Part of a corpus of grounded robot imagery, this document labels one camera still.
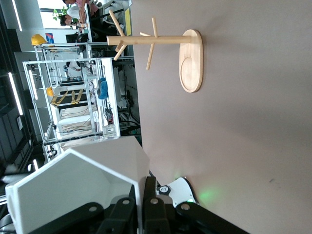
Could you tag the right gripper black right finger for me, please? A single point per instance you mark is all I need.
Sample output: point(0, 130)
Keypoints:
point(154, 214)

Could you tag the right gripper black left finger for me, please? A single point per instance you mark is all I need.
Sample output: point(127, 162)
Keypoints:
point(114, 219)

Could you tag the white faceted cup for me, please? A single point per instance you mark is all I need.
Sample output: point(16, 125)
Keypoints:
point(73, 175)

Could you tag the wooden cup rack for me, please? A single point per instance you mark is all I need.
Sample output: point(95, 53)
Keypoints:
point(192, 61)

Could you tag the white control box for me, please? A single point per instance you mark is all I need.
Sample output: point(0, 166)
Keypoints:
point(109, 130)

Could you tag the brown table cover mat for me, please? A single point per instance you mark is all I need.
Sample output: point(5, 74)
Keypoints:
point(243, 122)

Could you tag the black yellow hazard stripe board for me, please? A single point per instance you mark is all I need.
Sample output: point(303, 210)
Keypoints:
point(68, 97)

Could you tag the yellow hard hat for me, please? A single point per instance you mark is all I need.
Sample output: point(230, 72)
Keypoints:
point(50, 92)
point(37, 39)

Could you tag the long ceiling light strip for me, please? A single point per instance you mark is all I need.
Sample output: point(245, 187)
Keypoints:
point(15, 93)
point(17, 17)

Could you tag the black monitor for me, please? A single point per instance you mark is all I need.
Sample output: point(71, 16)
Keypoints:
point(73, 39)

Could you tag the blue and red sign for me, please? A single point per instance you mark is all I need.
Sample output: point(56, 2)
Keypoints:
point(50, 37)

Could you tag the yellow poster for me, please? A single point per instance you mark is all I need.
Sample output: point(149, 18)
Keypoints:
point(128, 22)

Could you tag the person in white shirt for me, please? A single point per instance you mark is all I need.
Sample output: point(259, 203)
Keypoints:
point(73, 11)

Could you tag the green plant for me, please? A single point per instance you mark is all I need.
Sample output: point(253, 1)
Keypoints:
point(58, 13)

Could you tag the person in pink shirt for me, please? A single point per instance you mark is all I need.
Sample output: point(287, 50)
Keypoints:
point(81, 2)

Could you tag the white aluminium frame cell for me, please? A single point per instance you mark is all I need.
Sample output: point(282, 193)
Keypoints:
point(109, 97)

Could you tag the small wall plaque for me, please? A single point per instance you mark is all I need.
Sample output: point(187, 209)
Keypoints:
point(19, 123)

